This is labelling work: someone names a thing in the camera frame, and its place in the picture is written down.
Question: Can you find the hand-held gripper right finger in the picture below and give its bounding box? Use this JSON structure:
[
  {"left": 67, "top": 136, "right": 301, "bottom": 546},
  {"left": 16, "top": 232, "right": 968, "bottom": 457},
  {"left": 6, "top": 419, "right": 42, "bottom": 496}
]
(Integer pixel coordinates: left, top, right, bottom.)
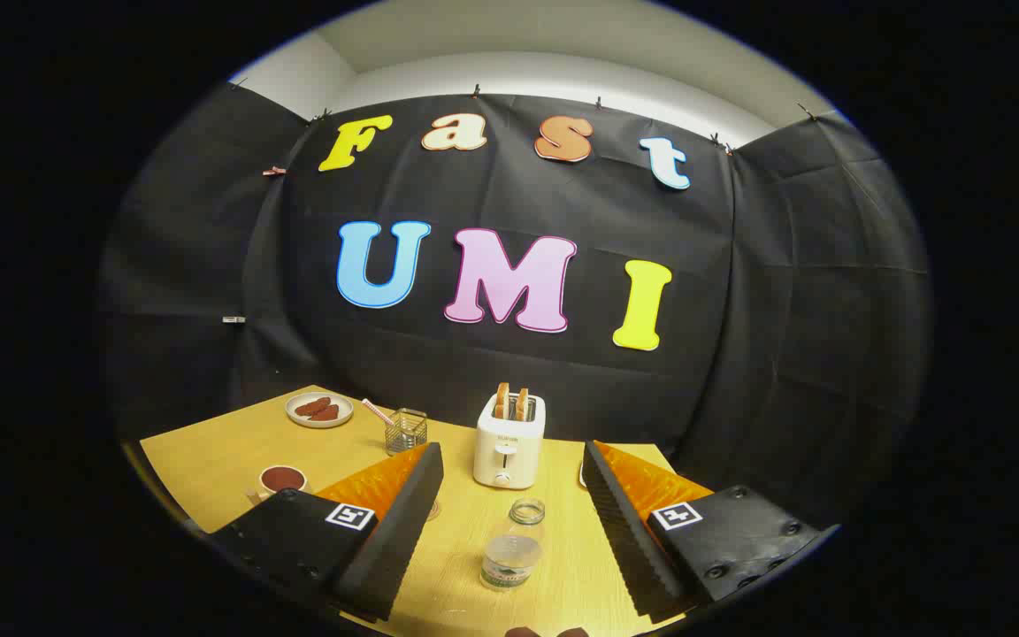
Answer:
[{"left": 582, "top": 440, "right": 829, "bottom": 625}]

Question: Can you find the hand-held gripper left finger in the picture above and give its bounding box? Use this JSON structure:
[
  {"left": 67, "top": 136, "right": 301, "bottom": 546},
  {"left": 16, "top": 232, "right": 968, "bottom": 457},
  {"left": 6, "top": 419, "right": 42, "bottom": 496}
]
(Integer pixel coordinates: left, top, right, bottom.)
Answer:
[{"left": 207, "top": 441, "right": 445, "bottom": 623}]

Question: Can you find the clear plastic bottle green ring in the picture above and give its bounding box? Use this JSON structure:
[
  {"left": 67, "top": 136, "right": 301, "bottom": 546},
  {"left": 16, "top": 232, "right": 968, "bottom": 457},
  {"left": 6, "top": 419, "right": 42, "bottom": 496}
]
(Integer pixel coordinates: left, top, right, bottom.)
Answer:
[{"left": 479, "top": 498, "right": 547, "bottom": 592}]

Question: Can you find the cream cup with wooden handle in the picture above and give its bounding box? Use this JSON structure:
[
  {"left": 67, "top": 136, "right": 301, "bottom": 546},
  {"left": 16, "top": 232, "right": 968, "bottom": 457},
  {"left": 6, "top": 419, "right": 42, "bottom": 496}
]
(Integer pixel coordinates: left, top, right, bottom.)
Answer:
[{"left": 249, "top": 464, "right": 309, "bottom": 505}]

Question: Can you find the small white plate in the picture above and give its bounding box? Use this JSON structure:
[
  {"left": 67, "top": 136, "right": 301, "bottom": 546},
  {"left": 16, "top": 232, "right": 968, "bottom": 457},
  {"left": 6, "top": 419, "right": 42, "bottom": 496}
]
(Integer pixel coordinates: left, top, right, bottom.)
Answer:
[{"left": 286, "top": 392, "right": 355, "bottom": 429}]

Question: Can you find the white toaster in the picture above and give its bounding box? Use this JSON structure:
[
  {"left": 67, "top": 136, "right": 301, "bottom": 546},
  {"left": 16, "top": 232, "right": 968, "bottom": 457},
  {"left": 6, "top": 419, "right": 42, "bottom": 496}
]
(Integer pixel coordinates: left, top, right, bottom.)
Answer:
[{"left": 473, "top": 393, "right": 547, "bottom": 490}]

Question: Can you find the wooden table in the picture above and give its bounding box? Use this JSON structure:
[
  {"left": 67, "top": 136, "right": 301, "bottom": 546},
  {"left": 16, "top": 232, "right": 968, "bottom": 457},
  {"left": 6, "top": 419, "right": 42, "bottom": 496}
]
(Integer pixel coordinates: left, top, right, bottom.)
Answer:
[{"left": 140, "top": 385, "right": 714, "bottom": 637}]

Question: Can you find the black backdrop cloth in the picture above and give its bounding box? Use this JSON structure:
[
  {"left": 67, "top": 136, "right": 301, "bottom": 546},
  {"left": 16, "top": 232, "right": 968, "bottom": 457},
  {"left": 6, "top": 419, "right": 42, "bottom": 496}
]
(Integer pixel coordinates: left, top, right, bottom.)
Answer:
[{"left": 98, "top": 84, "right": 931, "bottom": 532}]

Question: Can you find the wire mesh holder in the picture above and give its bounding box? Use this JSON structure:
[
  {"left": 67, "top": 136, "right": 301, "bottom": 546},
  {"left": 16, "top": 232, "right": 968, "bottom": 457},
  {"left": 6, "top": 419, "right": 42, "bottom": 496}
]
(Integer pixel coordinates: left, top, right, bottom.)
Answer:
[{"left": 385, "top": 408, "right": 429, "bottom": 455}]

